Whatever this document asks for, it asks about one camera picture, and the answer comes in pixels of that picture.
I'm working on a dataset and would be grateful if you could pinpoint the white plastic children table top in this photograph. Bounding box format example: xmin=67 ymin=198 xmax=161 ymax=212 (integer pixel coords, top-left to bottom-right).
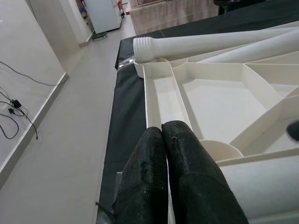
xmin=133 ymin=21 xmax=299 ymax=224

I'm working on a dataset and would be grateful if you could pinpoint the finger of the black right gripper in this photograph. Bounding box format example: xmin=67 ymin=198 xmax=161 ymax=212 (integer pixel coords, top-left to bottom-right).
xmin=285 ymin=119 xmax=299 ymax=142

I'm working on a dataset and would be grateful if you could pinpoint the thin black wall cable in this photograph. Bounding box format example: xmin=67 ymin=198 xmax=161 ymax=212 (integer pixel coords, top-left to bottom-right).
xmin=0 ymin=109 xmax=19 ymax=140
xmin=0 ymin=60 xmax=62 ymax=87
xmin=0 ymin=86 xmax=39 ymax=140

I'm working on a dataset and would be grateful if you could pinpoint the clear tape patch on cloth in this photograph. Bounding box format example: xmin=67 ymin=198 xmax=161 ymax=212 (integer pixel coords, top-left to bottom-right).
xmin=97 ymin=171 xmax=126 ymax=224

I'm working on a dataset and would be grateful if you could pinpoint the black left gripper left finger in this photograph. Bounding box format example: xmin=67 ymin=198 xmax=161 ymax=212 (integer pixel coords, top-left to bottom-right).
xmin=114 ymin=125 xmax=170 ymax=224

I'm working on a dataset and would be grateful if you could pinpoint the beige cloth covered table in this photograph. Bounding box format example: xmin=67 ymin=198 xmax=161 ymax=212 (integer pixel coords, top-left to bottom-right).
xmin=129 ymin=0 xmax=219 ymax=35

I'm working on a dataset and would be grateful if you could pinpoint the white cabinet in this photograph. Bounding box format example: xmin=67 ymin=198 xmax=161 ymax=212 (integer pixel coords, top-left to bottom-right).
xmin=85 ymin=0 xmax=122 ymax=35

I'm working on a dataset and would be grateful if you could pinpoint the black round stool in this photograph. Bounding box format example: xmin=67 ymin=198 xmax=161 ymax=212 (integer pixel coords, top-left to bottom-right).
xmin=213 ymin=0 xmax=253 ymax=16

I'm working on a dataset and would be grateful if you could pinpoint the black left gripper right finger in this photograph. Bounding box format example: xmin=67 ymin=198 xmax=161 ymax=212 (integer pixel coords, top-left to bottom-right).
xmin=162 ymin=119 xmax=250 ymax=224

